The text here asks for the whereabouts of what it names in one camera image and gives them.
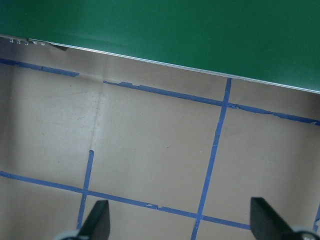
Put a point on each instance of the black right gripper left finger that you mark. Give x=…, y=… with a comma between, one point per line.
x=97, y=224

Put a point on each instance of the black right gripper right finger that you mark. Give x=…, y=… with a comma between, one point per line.
x=267, y=224

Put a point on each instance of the green conveyor belt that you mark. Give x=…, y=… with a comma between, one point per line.
x=274, y=41

